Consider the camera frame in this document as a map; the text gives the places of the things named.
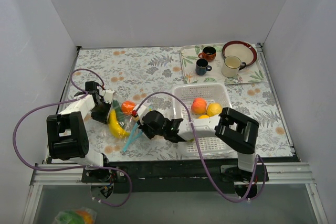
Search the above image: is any bag of fake fruit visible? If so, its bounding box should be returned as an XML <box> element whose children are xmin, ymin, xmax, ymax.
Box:
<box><xmin>53</xmin><ymin>207</ymin><xmax>97</xmax><ymax>224</ymax></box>

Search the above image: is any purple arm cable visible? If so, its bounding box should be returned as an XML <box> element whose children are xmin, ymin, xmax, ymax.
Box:
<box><xmin>12</xmin><ymin>69</ymin><xmax>132</xmax><ymax>207</ymax></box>
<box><xmin>132</xmin><ymin>92</ymin><xmax>268</xmax><ymax>203</ymax></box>

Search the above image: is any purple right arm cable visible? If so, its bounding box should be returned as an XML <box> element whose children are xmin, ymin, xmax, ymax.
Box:
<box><xmin>132</xmin><ymin>92</ymin><xmax>268</xmax><ymax>203</ymax></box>

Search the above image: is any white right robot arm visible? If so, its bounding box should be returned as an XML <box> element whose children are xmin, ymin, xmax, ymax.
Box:
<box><xmin>138</xmin><ymin>107</ymin><xmax>259</xmax><ymax>181</ymax></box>

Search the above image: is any floral tablecloth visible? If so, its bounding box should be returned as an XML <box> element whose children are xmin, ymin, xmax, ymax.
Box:
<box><xmin>67</xmin><ymin>47</ymin><xmax>294</xmax><ymax>161</ymax></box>

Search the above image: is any floral serving tray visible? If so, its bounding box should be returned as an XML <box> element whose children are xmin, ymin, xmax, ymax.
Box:
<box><xmin>180</xmin><ymin>43</ymin><xmax>264</xmax><ymax>85</ymax></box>

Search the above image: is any orange fake tangerine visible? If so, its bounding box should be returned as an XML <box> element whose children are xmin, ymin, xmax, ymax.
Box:
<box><xmin>121</xmin><ymin>101</ymin><xmax>136</xmax><ymax>114</ymax></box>

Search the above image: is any white perforated plastic basket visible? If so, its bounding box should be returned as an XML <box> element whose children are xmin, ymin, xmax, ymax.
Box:
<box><xmin>172</xmin><ymin>83</ymin><xmax>234</xmax><ymax>158</ymax></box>

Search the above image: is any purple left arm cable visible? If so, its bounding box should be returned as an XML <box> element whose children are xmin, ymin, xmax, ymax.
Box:
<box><xmin>12</xmin><ymin>69</ymin><xmax>132</xmax><ymax>207</ymax></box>

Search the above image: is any green fake cucumber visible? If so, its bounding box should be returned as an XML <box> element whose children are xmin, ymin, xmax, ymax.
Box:
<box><xmin>112</xmin><ymin>99</ymin><xmax>121</xmax><ymax>113</ymax></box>

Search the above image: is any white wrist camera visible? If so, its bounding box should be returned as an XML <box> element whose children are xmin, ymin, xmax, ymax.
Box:
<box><xmin>102</xmin><ymin>89</ymin><xmax>115</xmax><ymax>104</ymax></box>
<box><xmin>134</xmin><ymin>104</ymin><xmax>149</xmax><ymax>122</ymax></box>

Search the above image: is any fake peach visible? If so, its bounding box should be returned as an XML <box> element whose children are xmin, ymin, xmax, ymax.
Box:
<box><xmin>191</xmin><ymin>98</ymin><xmax>207</xmax><ymax>114</ymax></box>

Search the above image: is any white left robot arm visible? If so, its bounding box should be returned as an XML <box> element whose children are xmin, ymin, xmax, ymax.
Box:
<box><xmin>46</xmin><ymin>81</ymin><xmax>115</xmax><ymax>182</ymax></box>

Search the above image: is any orange patterned mug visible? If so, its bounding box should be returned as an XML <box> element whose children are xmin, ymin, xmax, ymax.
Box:
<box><xmin>198</xmin><ymin>46</ymin><xmax>217</xmax><ymax>62</ymax></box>

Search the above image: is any small orange yellow fruit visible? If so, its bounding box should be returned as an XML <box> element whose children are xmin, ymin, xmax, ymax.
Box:
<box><xmin>198</xmin><ymin>114</ymin><xmax>209</xmax><ymax>119</ymax></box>

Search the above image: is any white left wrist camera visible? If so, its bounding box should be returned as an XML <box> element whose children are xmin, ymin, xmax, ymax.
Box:
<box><xmin>102</xmin><ymin>89</ymin><xmax>115</xmax><ymax>104</ymax></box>

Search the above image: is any cream enamel mug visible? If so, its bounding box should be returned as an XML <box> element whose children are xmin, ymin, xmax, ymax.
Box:
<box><xmin>221</xmin><ymin>56</ymin><xmax>246</xmax><ymax>78</ymax></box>

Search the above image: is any clear zip top bag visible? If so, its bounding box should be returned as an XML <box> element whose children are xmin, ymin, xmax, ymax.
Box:
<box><xmin>110</xmin><ymin>98</ymin><xmax>142</xmax><ymax>152</ymax></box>

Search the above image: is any dark blue mug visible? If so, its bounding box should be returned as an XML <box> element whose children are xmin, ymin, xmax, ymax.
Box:
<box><xmin>195</xmin><ymin>59</ymin><xmax>212</xmax><ymax>76</ymax></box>

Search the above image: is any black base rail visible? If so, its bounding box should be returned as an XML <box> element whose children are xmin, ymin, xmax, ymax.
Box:
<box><xmin>28</xmin><ymin>153</ymin><xmax>316</xmax><ymax>193</ymax></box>

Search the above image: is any yellow fake banana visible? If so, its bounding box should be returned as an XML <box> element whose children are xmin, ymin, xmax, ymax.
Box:
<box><xmin>108</xmin><ymin>109</ymin><xmax>130</xmax><ymax>139</ymax></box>

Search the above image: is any yellow fake lemon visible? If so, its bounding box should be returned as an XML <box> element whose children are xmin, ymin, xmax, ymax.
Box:
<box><xmin>206</xmin><ymin>103</ymin><xmax>222</xmax><ymax>117</ymax></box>

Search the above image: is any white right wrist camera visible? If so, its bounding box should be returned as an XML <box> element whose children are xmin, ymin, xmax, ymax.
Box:
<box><xmin>134</xmin><ymin>104</ymin><xmax>149</xmax><ymax>122</ymax></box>

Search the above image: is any red rimmed plate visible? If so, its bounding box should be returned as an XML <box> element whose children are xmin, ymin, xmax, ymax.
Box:
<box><xmin>222</xmin><ymin>40</ymin><xmax>257</xmax><ymax>66</ymax></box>

